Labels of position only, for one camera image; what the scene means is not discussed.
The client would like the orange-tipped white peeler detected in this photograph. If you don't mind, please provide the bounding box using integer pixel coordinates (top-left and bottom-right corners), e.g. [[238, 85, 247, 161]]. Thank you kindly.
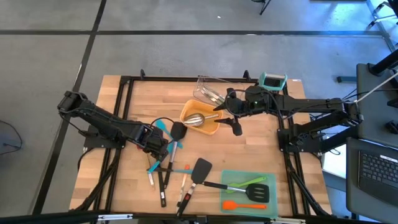
[[176, 164, 191, 208]]

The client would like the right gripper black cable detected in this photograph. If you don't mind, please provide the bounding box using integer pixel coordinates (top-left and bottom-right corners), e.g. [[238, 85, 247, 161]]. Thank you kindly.
[[224, 88, 246, 118]]

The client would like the teal silicone spatula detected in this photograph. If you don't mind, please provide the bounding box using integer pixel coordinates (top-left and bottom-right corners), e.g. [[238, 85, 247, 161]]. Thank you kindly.
[[154, 119, 184, 150]]

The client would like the black rig beam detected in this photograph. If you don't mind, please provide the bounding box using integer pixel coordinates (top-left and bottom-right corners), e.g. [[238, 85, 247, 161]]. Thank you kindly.
[[0, 210, 398, 224]]

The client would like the black post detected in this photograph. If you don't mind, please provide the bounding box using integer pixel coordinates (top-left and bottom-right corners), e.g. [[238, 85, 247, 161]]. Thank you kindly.
[[368, 57, 398, 77]]

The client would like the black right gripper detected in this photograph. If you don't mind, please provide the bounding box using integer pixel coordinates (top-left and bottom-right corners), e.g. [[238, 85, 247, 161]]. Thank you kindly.
[[212, 85, 279, 137]]

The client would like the orange silicone spatula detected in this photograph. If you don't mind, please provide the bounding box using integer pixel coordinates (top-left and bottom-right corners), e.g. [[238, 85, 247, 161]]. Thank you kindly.
[[222, 200, 267, 211]]

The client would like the slim steel utensil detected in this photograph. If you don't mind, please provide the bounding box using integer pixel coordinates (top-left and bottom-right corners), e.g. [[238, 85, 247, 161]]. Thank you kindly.
[[198, 91, 221, 106]]

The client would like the steel scoop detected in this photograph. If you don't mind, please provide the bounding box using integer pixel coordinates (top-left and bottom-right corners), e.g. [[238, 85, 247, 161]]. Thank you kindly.
[[182, 112, 220, 128]]

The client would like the orange plastic bin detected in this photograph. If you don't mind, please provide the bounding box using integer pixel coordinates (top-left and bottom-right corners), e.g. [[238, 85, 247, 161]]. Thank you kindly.
[[179, 99, 224, 136]]

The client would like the grey desk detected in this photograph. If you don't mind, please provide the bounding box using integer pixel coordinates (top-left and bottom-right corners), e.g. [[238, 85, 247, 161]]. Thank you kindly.
[[356, 63, 398, 149]]

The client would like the white cable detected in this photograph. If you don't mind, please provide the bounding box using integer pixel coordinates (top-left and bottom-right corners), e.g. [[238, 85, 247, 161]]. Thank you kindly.
[[354, 70, 398, 104]]

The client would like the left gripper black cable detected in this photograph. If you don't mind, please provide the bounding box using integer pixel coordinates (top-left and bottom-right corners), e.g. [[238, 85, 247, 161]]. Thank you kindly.
[[150, 116, 175, 131]]

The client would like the dark laptop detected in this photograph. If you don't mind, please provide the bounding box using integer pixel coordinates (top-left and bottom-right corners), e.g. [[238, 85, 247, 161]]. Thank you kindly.
[[357, 149, 398, 208]]

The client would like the black aluminium table frame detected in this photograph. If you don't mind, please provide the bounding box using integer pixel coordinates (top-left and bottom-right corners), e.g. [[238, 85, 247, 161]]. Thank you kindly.
[[70, 68, 332, 218]]

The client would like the teal plastic bin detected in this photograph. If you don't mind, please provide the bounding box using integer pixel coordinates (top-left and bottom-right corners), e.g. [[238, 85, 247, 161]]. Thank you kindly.
[[220, 169, 279, 218]]

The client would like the black floor cable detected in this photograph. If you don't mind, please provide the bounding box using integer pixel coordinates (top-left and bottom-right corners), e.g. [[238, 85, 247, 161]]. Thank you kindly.
[[0, 119, 23, 156]]

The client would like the black stand leg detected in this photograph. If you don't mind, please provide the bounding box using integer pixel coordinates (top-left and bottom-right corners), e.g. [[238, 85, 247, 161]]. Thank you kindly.
[[251, 0, 272, 16]]

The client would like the small black device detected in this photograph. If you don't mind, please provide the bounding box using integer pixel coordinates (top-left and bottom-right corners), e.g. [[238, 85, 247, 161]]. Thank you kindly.
[[384, 120, 398, 135]]

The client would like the green silicone spatula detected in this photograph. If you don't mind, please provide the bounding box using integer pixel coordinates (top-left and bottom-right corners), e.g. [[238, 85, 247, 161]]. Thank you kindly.
[[225, 175, 268, 194]]

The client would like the steel box grater teal handle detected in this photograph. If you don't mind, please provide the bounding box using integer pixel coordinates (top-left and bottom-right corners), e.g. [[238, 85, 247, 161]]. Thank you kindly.
[[257, 72, 289, 91]]

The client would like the thin black utensil teal tip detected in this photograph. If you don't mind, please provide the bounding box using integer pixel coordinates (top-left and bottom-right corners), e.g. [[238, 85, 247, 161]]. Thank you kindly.
[[146, 167, 194, 175]]

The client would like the clear plastic bin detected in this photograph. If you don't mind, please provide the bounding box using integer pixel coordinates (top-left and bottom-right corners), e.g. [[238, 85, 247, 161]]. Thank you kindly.
[[192, 75, 246, 106]]

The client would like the black slotted turner steel neck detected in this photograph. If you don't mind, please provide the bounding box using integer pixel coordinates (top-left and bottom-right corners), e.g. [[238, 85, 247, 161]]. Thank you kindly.
[[201, 181, 271, 203]]

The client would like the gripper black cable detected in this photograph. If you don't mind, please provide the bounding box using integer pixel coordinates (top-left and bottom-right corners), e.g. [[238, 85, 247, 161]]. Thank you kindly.
[[150, 116, 175, 131], [224, 88, 246, 118]]

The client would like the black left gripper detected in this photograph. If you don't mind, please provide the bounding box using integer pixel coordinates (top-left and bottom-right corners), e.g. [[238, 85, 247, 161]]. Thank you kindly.
[[136, 124, 170, 163]]

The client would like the teal-handled utensil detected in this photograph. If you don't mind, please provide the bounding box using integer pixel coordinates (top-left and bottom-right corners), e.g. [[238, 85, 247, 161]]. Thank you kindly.
[[147, 160, 162, 174]]

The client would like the black laptop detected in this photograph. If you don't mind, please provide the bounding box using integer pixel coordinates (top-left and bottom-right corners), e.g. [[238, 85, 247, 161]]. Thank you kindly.
[[346, 136, 398, 224]]

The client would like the black-handled utensil white label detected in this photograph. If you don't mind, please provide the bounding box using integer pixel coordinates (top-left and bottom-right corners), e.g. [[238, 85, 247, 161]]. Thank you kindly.
[[157, 172, 167, 208]]

